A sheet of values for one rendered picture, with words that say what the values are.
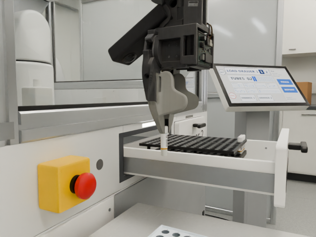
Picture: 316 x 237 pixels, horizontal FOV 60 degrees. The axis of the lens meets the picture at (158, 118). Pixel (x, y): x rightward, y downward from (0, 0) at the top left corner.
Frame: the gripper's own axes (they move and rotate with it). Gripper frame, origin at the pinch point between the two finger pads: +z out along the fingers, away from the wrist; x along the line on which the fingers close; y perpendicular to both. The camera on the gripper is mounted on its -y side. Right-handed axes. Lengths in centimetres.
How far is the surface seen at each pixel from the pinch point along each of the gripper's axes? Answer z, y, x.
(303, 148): 5.8, 19.2, 24.0
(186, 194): 32, -19, 55
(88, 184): 8.9, -8.1, -7.5
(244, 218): 66, -12, 122
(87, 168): 7.5, -11.2, -4.7
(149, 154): 8.2, -10.1, 13.3
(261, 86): -10, -5, 125
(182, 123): 4.4, -17.1, 45.5
